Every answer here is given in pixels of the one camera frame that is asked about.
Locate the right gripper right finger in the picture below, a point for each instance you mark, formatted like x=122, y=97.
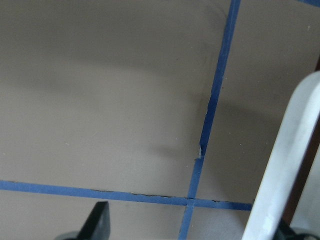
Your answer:
x=285, y=232

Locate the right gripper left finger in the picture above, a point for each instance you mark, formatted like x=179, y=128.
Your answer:
x=96, y=227

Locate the wooden drawer white handle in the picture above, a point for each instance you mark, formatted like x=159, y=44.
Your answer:
x=290, y=146

